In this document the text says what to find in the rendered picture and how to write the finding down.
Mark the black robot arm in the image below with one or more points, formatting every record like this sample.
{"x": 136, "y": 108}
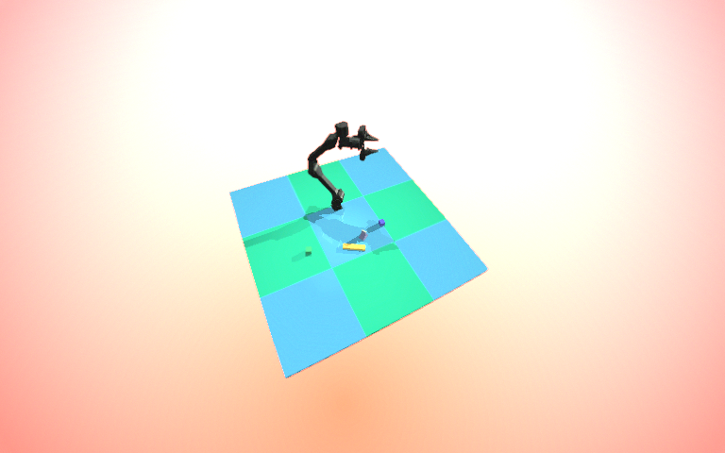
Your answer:
{"x": 341, "y": 131}

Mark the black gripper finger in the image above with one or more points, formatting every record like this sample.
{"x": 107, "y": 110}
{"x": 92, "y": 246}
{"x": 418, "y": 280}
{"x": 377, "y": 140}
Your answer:
{"x": 369, "y": 138}
{"x": 369, "y": 152}

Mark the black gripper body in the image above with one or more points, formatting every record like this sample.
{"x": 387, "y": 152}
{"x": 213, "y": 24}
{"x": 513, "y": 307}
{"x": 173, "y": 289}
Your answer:
{"x": 358, "y": 143}

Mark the yellow bar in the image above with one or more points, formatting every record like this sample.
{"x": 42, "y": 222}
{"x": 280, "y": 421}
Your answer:
{"x": 352, "y": 246}

